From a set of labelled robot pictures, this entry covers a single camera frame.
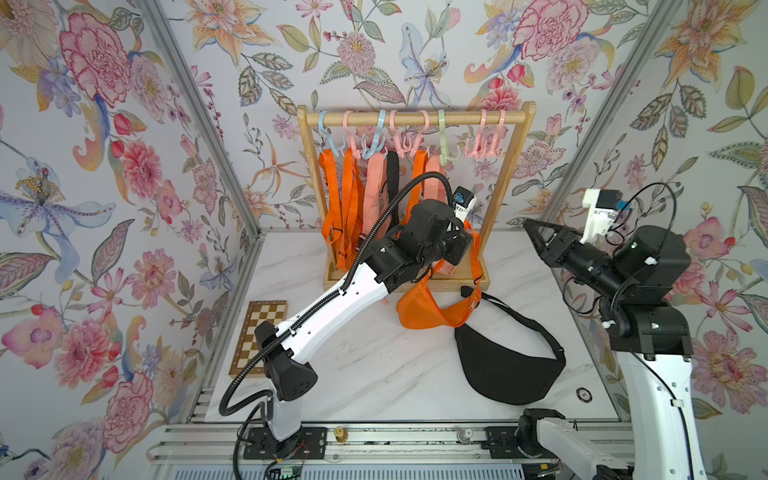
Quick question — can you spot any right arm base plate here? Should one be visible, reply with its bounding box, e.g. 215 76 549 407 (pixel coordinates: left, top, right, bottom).
481 427 542 460

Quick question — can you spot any aluminium corner post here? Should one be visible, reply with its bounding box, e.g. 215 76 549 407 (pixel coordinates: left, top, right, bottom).
539 1 680 222
137 1 261 423

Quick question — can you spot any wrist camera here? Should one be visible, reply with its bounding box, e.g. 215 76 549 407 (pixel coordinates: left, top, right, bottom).
453 186 476 222
580 189 624 244

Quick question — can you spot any blue plastic hook far left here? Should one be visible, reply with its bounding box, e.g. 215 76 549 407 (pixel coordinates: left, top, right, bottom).
317 110 346 158

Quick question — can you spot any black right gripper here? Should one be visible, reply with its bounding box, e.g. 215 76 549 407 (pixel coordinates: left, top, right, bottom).
529 223 634 311

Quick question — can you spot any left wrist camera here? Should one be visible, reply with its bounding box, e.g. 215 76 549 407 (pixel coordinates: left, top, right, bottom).
453 186 476 222

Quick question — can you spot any aluminium corner post right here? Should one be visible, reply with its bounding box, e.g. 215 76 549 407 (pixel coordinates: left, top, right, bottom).
539 1 680 222

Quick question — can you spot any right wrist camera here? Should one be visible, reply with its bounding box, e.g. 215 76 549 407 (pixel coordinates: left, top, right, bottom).
580 189 624 244

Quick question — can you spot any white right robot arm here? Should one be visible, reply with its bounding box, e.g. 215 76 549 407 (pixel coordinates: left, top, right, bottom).
524 219 706 479

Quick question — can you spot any pink plastic hook right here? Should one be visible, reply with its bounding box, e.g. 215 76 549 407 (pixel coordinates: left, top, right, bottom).
464 109 506 160

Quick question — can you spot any blue plastic hook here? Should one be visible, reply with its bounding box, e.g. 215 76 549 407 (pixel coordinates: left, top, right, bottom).
361 110 387 160
317 110 346 158

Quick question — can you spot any pink waist bag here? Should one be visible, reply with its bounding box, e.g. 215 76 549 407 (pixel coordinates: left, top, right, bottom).
361 150 446 240

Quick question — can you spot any aluminium corner post left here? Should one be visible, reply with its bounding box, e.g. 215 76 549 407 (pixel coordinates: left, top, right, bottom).
137 1 261 423

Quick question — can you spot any orange bag far left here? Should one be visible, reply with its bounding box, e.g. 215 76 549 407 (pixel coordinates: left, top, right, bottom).
319 149 364 272

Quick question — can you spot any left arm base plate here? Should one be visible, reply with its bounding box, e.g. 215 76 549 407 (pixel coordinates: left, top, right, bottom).
243 427 328 461

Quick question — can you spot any black waist bag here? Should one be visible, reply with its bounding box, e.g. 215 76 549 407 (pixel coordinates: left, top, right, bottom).
454 293 567 406
385 151 400 231

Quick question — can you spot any orange waist bag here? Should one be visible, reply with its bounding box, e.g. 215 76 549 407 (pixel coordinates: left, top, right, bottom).
396 220 484 330
404 149 430 223

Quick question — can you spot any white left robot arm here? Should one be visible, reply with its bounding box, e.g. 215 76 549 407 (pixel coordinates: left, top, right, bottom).
256 190 476 442

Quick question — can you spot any green plastic hook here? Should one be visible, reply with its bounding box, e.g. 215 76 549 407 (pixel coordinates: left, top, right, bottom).
438 109 461 167

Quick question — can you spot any wooden hanging rack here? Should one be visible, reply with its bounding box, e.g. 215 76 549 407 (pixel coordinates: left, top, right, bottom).
296 101 537 292

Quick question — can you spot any wooden chessboard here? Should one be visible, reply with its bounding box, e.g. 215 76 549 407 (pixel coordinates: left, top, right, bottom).
229 300 288 378

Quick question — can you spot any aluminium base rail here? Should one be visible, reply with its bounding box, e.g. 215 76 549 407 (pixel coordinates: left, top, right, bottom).
146 419 637 480

